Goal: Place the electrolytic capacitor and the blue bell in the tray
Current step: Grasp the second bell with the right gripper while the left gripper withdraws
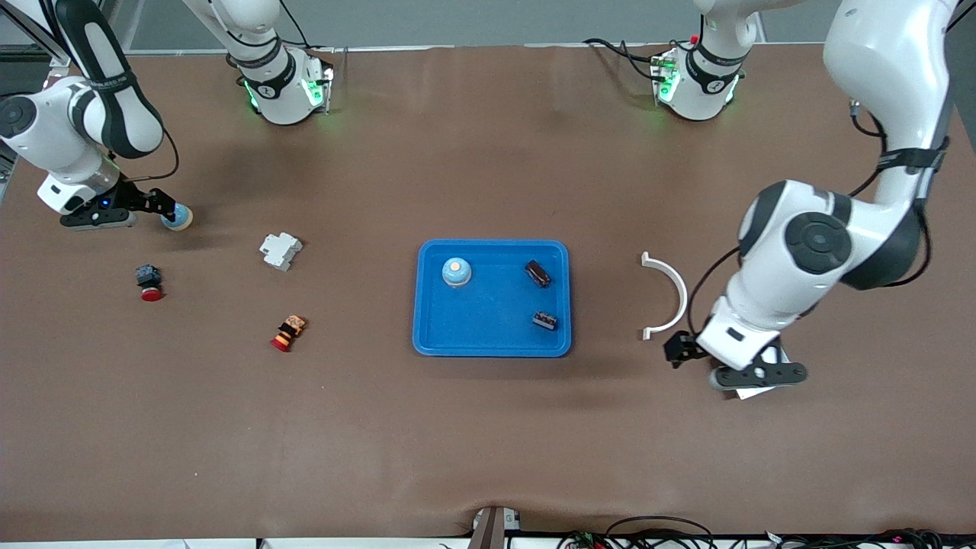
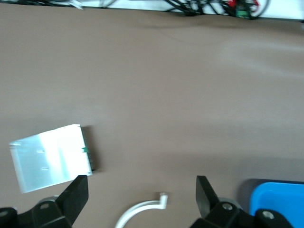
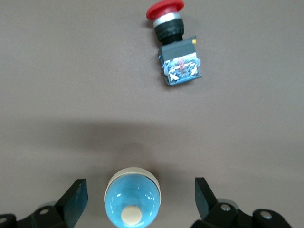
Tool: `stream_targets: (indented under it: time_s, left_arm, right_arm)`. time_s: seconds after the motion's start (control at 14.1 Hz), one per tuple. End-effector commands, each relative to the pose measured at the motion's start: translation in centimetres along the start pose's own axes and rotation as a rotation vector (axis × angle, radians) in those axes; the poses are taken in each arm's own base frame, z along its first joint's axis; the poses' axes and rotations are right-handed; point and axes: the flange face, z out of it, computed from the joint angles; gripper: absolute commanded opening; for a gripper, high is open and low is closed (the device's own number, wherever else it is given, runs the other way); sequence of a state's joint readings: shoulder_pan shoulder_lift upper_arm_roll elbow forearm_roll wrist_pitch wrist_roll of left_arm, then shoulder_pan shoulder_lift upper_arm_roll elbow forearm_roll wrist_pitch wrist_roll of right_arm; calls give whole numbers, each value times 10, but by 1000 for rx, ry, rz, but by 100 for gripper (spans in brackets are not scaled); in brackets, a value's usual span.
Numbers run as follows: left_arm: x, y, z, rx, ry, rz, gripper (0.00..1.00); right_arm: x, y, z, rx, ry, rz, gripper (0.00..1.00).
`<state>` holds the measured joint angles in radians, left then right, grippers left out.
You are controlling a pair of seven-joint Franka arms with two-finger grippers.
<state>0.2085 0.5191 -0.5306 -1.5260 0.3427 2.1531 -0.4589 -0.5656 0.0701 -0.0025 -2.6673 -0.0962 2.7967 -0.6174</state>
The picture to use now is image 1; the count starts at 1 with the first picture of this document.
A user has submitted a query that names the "black left arm base cable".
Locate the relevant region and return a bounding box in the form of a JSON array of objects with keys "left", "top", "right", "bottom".
[{"left": 583, "top": 37, "right": 672, "bottom": 81}]

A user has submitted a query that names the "white curved plastic bracket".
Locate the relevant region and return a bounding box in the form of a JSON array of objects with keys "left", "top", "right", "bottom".
[{"left": 639, "top": 251, "right": 689, "bottom": 342}]

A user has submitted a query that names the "blue plastic tray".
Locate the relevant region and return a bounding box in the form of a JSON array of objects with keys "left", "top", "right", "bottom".
[{"left": 412, "top": 239, "right": 573, "bottom": 358}]

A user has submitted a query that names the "black red emergency push button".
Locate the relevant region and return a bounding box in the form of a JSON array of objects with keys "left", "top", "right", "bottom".
[{"left": 135, "top": 264, "right": 165, "bottom": 303}]

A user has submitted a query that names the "grey metal table clamp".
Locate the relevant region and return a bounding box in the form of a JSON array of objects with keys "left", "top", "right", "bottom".
[{"left": 471, "top": 506, "right": 522, "bottom": 549}]

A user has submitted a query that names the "orange red push button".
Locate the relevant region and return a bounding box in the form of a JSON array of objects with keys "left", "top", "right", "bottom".
[{"left": 270, "top": 314, "right": 307, "bottom": 354}]

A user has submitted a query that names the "white circuit breaker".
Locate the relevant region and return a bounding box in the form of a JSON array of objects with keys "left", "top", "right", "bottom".
[{"left": 259, "top": 232, "right": 303, "bottom": 272}]

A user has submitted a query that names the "silver metal plate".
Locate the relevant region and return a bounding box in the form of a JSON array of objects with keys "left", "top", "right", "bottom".
[{"left": 734, "top": 339, "right": 795, "bottom": 402}]

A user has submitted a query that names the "black cable bundle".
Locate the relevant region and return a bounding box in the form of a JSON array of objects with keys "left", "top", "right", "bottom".
[
  {"left": 557, "top": 516, "right": 718, "bottom": 549},
  {"left": 762, "top": 528, "right": 976, "bottom": 549}
]

